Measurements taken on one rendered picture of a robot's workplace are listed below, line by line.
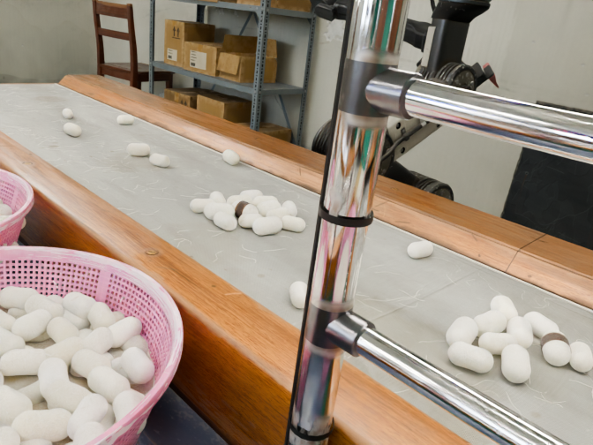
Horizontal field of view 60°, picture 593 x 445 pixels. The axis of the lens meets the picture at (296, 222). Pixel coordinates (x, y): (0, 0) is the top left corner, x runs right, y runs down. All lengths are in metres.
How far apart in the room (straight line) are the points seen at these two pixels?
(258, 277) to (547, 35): 2.24
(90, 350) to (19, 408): 0.07
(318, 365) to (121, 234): 0.31
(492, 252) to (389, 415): 0.35
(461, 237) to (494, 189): 2.07
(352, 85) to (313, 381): 0.15
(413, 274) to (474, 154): 2.19
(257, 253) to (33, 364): 0.25
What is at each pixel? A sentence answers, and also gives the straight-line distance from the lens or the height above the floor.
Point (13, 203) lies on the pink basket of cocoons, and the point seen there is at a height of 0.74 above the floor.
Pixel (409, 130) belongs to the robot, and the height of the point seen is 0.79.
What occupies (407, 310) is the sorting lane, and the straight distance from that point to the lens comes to 0.50.
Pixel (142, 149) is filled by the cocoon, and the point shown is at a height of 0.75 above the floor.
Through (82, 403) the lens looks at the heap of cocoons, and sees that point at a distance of 0.37.
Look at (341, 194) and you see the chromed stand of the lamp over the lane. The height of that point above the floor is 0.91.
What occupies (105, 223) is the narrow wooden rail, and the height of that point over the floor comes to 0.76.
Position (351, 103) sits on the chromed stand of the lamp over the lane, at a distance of 0.23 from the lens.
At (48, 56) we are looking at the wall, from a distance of 5.27.
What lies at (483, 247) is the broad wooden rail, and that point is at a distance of 0.66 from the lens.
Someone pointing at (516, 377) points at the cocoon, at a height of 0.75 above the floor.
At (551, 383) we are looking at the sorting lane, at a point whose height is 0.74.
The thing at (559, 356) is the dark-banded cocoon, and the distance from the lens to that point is 0.48.
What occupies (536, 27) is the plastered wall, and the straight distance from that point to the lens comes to 2.64.
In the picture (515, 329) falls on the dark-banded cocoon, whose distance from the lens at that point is 0.49.
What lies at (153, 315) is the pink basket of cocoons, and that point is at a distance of 0.43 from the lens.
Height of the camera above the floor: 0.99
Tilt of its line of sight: 22 degrees down
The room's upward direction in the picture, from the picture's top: 7 degrees clockwise
